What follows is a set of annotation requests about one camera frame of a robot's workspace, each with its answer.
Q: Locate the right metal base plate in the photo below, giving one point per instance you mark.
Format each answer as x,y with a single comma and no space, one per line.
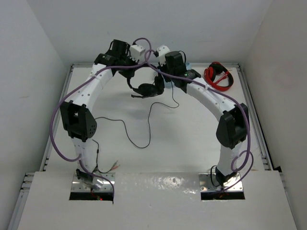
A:
209,184

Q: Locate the black headset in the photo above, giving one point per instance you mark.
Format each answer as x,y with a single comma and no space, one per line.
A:
145,90

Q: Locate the light blue headphones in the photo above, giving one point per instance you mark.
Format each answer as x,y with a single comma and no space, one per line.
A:
179,71

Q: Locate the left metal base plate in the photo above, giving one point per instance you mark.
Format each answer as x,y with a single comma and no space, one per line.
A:
98,185

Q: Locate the metal base plate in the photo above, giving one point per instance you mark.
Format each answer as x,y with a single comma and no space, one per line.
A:
209,184
98,185

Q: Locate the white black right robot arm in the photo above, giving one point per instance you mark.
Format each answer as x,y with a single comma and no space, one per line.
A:
233,121

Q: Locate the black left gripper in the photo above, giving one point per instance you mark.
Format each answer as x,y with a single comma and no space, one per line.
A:
127,56

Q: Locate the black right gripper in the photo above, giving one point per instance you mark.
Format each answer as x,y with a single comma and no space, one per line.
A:
163,67

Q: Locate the red black headphones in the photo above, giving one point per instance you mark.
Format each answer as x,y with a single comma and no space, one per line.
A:
216,73

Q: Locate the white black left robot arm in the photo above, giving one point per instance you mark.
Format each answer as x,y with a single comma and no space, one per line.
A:
76,114

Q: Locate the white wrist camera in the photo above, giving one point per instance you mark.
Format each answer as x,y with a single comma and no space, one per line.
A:
162,51
136,52

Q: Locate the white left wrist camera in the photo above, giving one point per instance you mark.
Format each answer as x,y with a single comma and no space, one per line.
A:
136,52

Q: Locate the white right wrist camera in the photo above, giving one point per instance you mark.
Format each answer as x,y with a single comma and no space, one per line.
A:
162,51

